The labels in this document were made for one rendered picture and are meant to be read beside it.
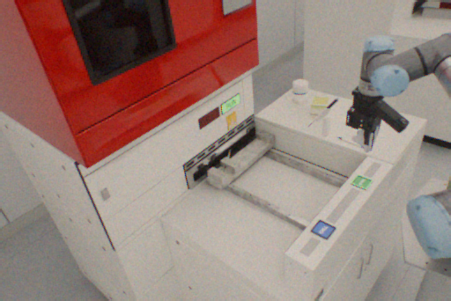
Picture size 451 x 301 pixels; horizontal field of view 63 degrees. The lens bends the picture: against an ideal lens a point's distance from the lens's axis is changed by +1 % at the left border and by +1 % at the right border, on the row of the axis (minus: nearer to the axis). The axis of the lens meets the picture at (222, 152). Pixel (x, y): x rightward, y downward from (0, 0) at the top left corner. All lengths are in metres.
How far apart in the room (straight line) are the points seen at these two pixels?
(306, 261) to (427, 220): 0.43
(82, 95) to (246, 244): 0.72
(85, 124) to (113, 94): 0.11
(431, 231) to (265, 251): 0.65
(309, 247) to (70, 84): 0.79
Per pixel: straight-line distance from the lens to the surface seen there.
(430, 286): 1.65
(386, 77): 0.95
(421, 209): 0.76
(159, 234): 1.49
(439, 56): 0.98
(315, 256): 1.10
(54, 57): 0.96
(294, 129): 1.57
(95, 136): 1.06
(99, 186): 1.20
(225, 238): 1.32
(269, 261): 1.25
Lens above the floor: 1.83
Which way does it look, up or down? 37 degrees down
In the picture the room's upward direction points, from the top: 8 degrees counter-clockwise
